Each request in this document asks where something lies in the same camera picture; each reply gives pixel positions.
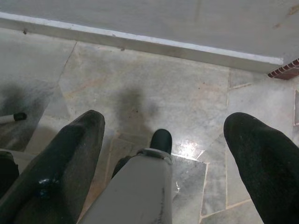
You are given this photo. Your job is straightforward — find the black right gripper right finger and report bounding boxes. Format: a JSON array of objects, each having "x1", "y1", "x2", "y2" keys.
[{"x1": 223, "y1": 112, "x2": 299, "y2": 224}]

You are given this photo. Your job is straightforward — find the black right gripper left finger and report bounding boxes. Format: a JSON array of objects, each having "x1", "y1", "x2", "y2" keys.
[{"x1": 0, "y1": 110, "x2": 106, "y2": 224}]

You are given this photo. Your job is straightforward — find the white marker with black cap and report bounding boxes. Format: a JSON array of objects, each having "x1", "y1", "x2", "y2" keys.
[{"x1": 0, "y1": 112, "x2": 27, "y2": 125}]

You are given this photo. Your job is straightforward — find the silver robot right leg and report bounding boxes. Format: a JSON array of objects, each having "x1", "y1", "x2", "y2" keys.
[{"x1": 78, "y1": 148, "x2": 174, "y2": 224}]

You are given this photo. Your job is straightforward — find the red brick edging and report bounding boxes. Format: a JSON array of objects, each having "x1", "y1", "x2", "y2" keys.
[{"x1": 267, "y1": 58, "x2": 299, "y2": 80}]

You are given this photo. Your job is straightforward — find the black robot right foot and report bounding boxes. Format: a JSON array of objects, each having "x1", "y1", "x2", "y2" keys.
[{"x1": 150, "y1": 128, "x2": 173, "y2": 155}]

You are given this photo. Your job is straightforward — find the white stone step ledge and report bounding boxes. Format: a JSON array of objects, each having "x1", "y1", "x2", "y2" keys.
[{"x1": 0, "y1": 11, "x2": 285, "y2": 73}]

